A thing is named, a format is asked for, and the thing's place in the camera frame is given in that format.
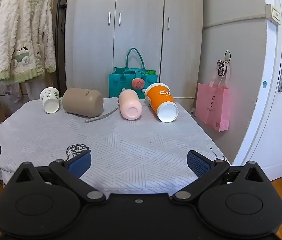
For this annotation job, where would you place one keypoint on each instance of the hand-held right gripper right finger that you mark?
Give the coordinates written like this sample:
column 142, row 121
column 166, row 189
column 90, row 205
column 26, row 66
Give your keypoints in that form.
column 198, row 164

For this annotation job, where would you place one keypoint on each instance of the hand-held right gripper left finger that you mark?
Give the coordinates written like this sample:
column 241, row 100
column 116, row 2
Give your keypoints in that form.
column 79, row 164

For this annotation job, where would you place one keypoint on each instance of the taupe tumbler cup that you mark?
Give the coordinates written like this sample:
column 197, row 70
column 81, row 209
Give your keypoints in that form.
column 83, row 102

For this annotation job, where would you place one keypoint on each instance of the white cup with green print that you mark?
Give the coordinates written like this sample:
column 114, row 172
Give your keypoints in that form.
column 50, row 100

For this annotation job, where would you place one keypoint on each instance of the orange paper cup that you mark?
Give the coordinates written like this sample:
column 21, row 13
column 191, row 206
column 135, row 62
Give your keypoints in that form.
column 161, row 100

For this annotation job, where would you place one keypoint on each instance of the pink bottle cup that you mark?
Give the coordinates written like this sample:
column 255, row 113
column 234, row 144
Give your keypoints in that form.
column 130, row 105

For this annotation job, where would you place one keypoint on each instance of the grey patterned tablecloth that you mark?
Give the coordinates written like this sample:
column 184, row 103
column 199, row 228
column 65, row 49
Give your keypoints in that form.
column 131, row 142

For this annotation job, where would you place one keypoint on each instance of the pink paper bag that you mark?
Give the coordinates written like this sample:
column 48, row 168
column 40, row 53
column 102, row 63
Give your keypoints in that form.
column 213, row 105

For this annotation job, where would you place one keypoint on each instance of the grey hanging garment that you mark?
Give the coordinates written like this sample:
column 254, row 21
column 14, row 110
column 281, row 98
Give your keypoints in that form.
column 16, row 90

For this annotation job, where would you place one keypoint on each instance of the teal felt tote bag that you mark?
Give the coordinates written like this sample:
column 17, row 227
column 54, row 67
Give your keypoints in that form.
column 121, row 85

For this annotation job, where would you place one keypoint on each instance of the white fleece robe green trim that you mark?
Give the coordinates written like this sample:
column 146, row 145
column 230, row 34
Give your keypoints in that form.
column 21, row 35

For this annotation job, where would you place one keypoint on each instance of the grey wardrobe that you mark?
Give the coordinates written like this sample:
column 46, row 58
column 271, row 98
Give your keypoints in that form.
column 141, row 42

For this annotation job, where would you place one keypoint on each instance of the black standing frame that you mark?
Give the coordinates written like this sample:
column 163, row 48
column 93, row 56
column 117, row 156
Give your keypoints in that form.
column 60, row 42

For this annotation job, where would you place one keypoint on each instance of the beige wall switch box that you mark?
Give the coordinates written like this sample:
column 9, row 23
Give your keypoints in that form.
column 273, row 13

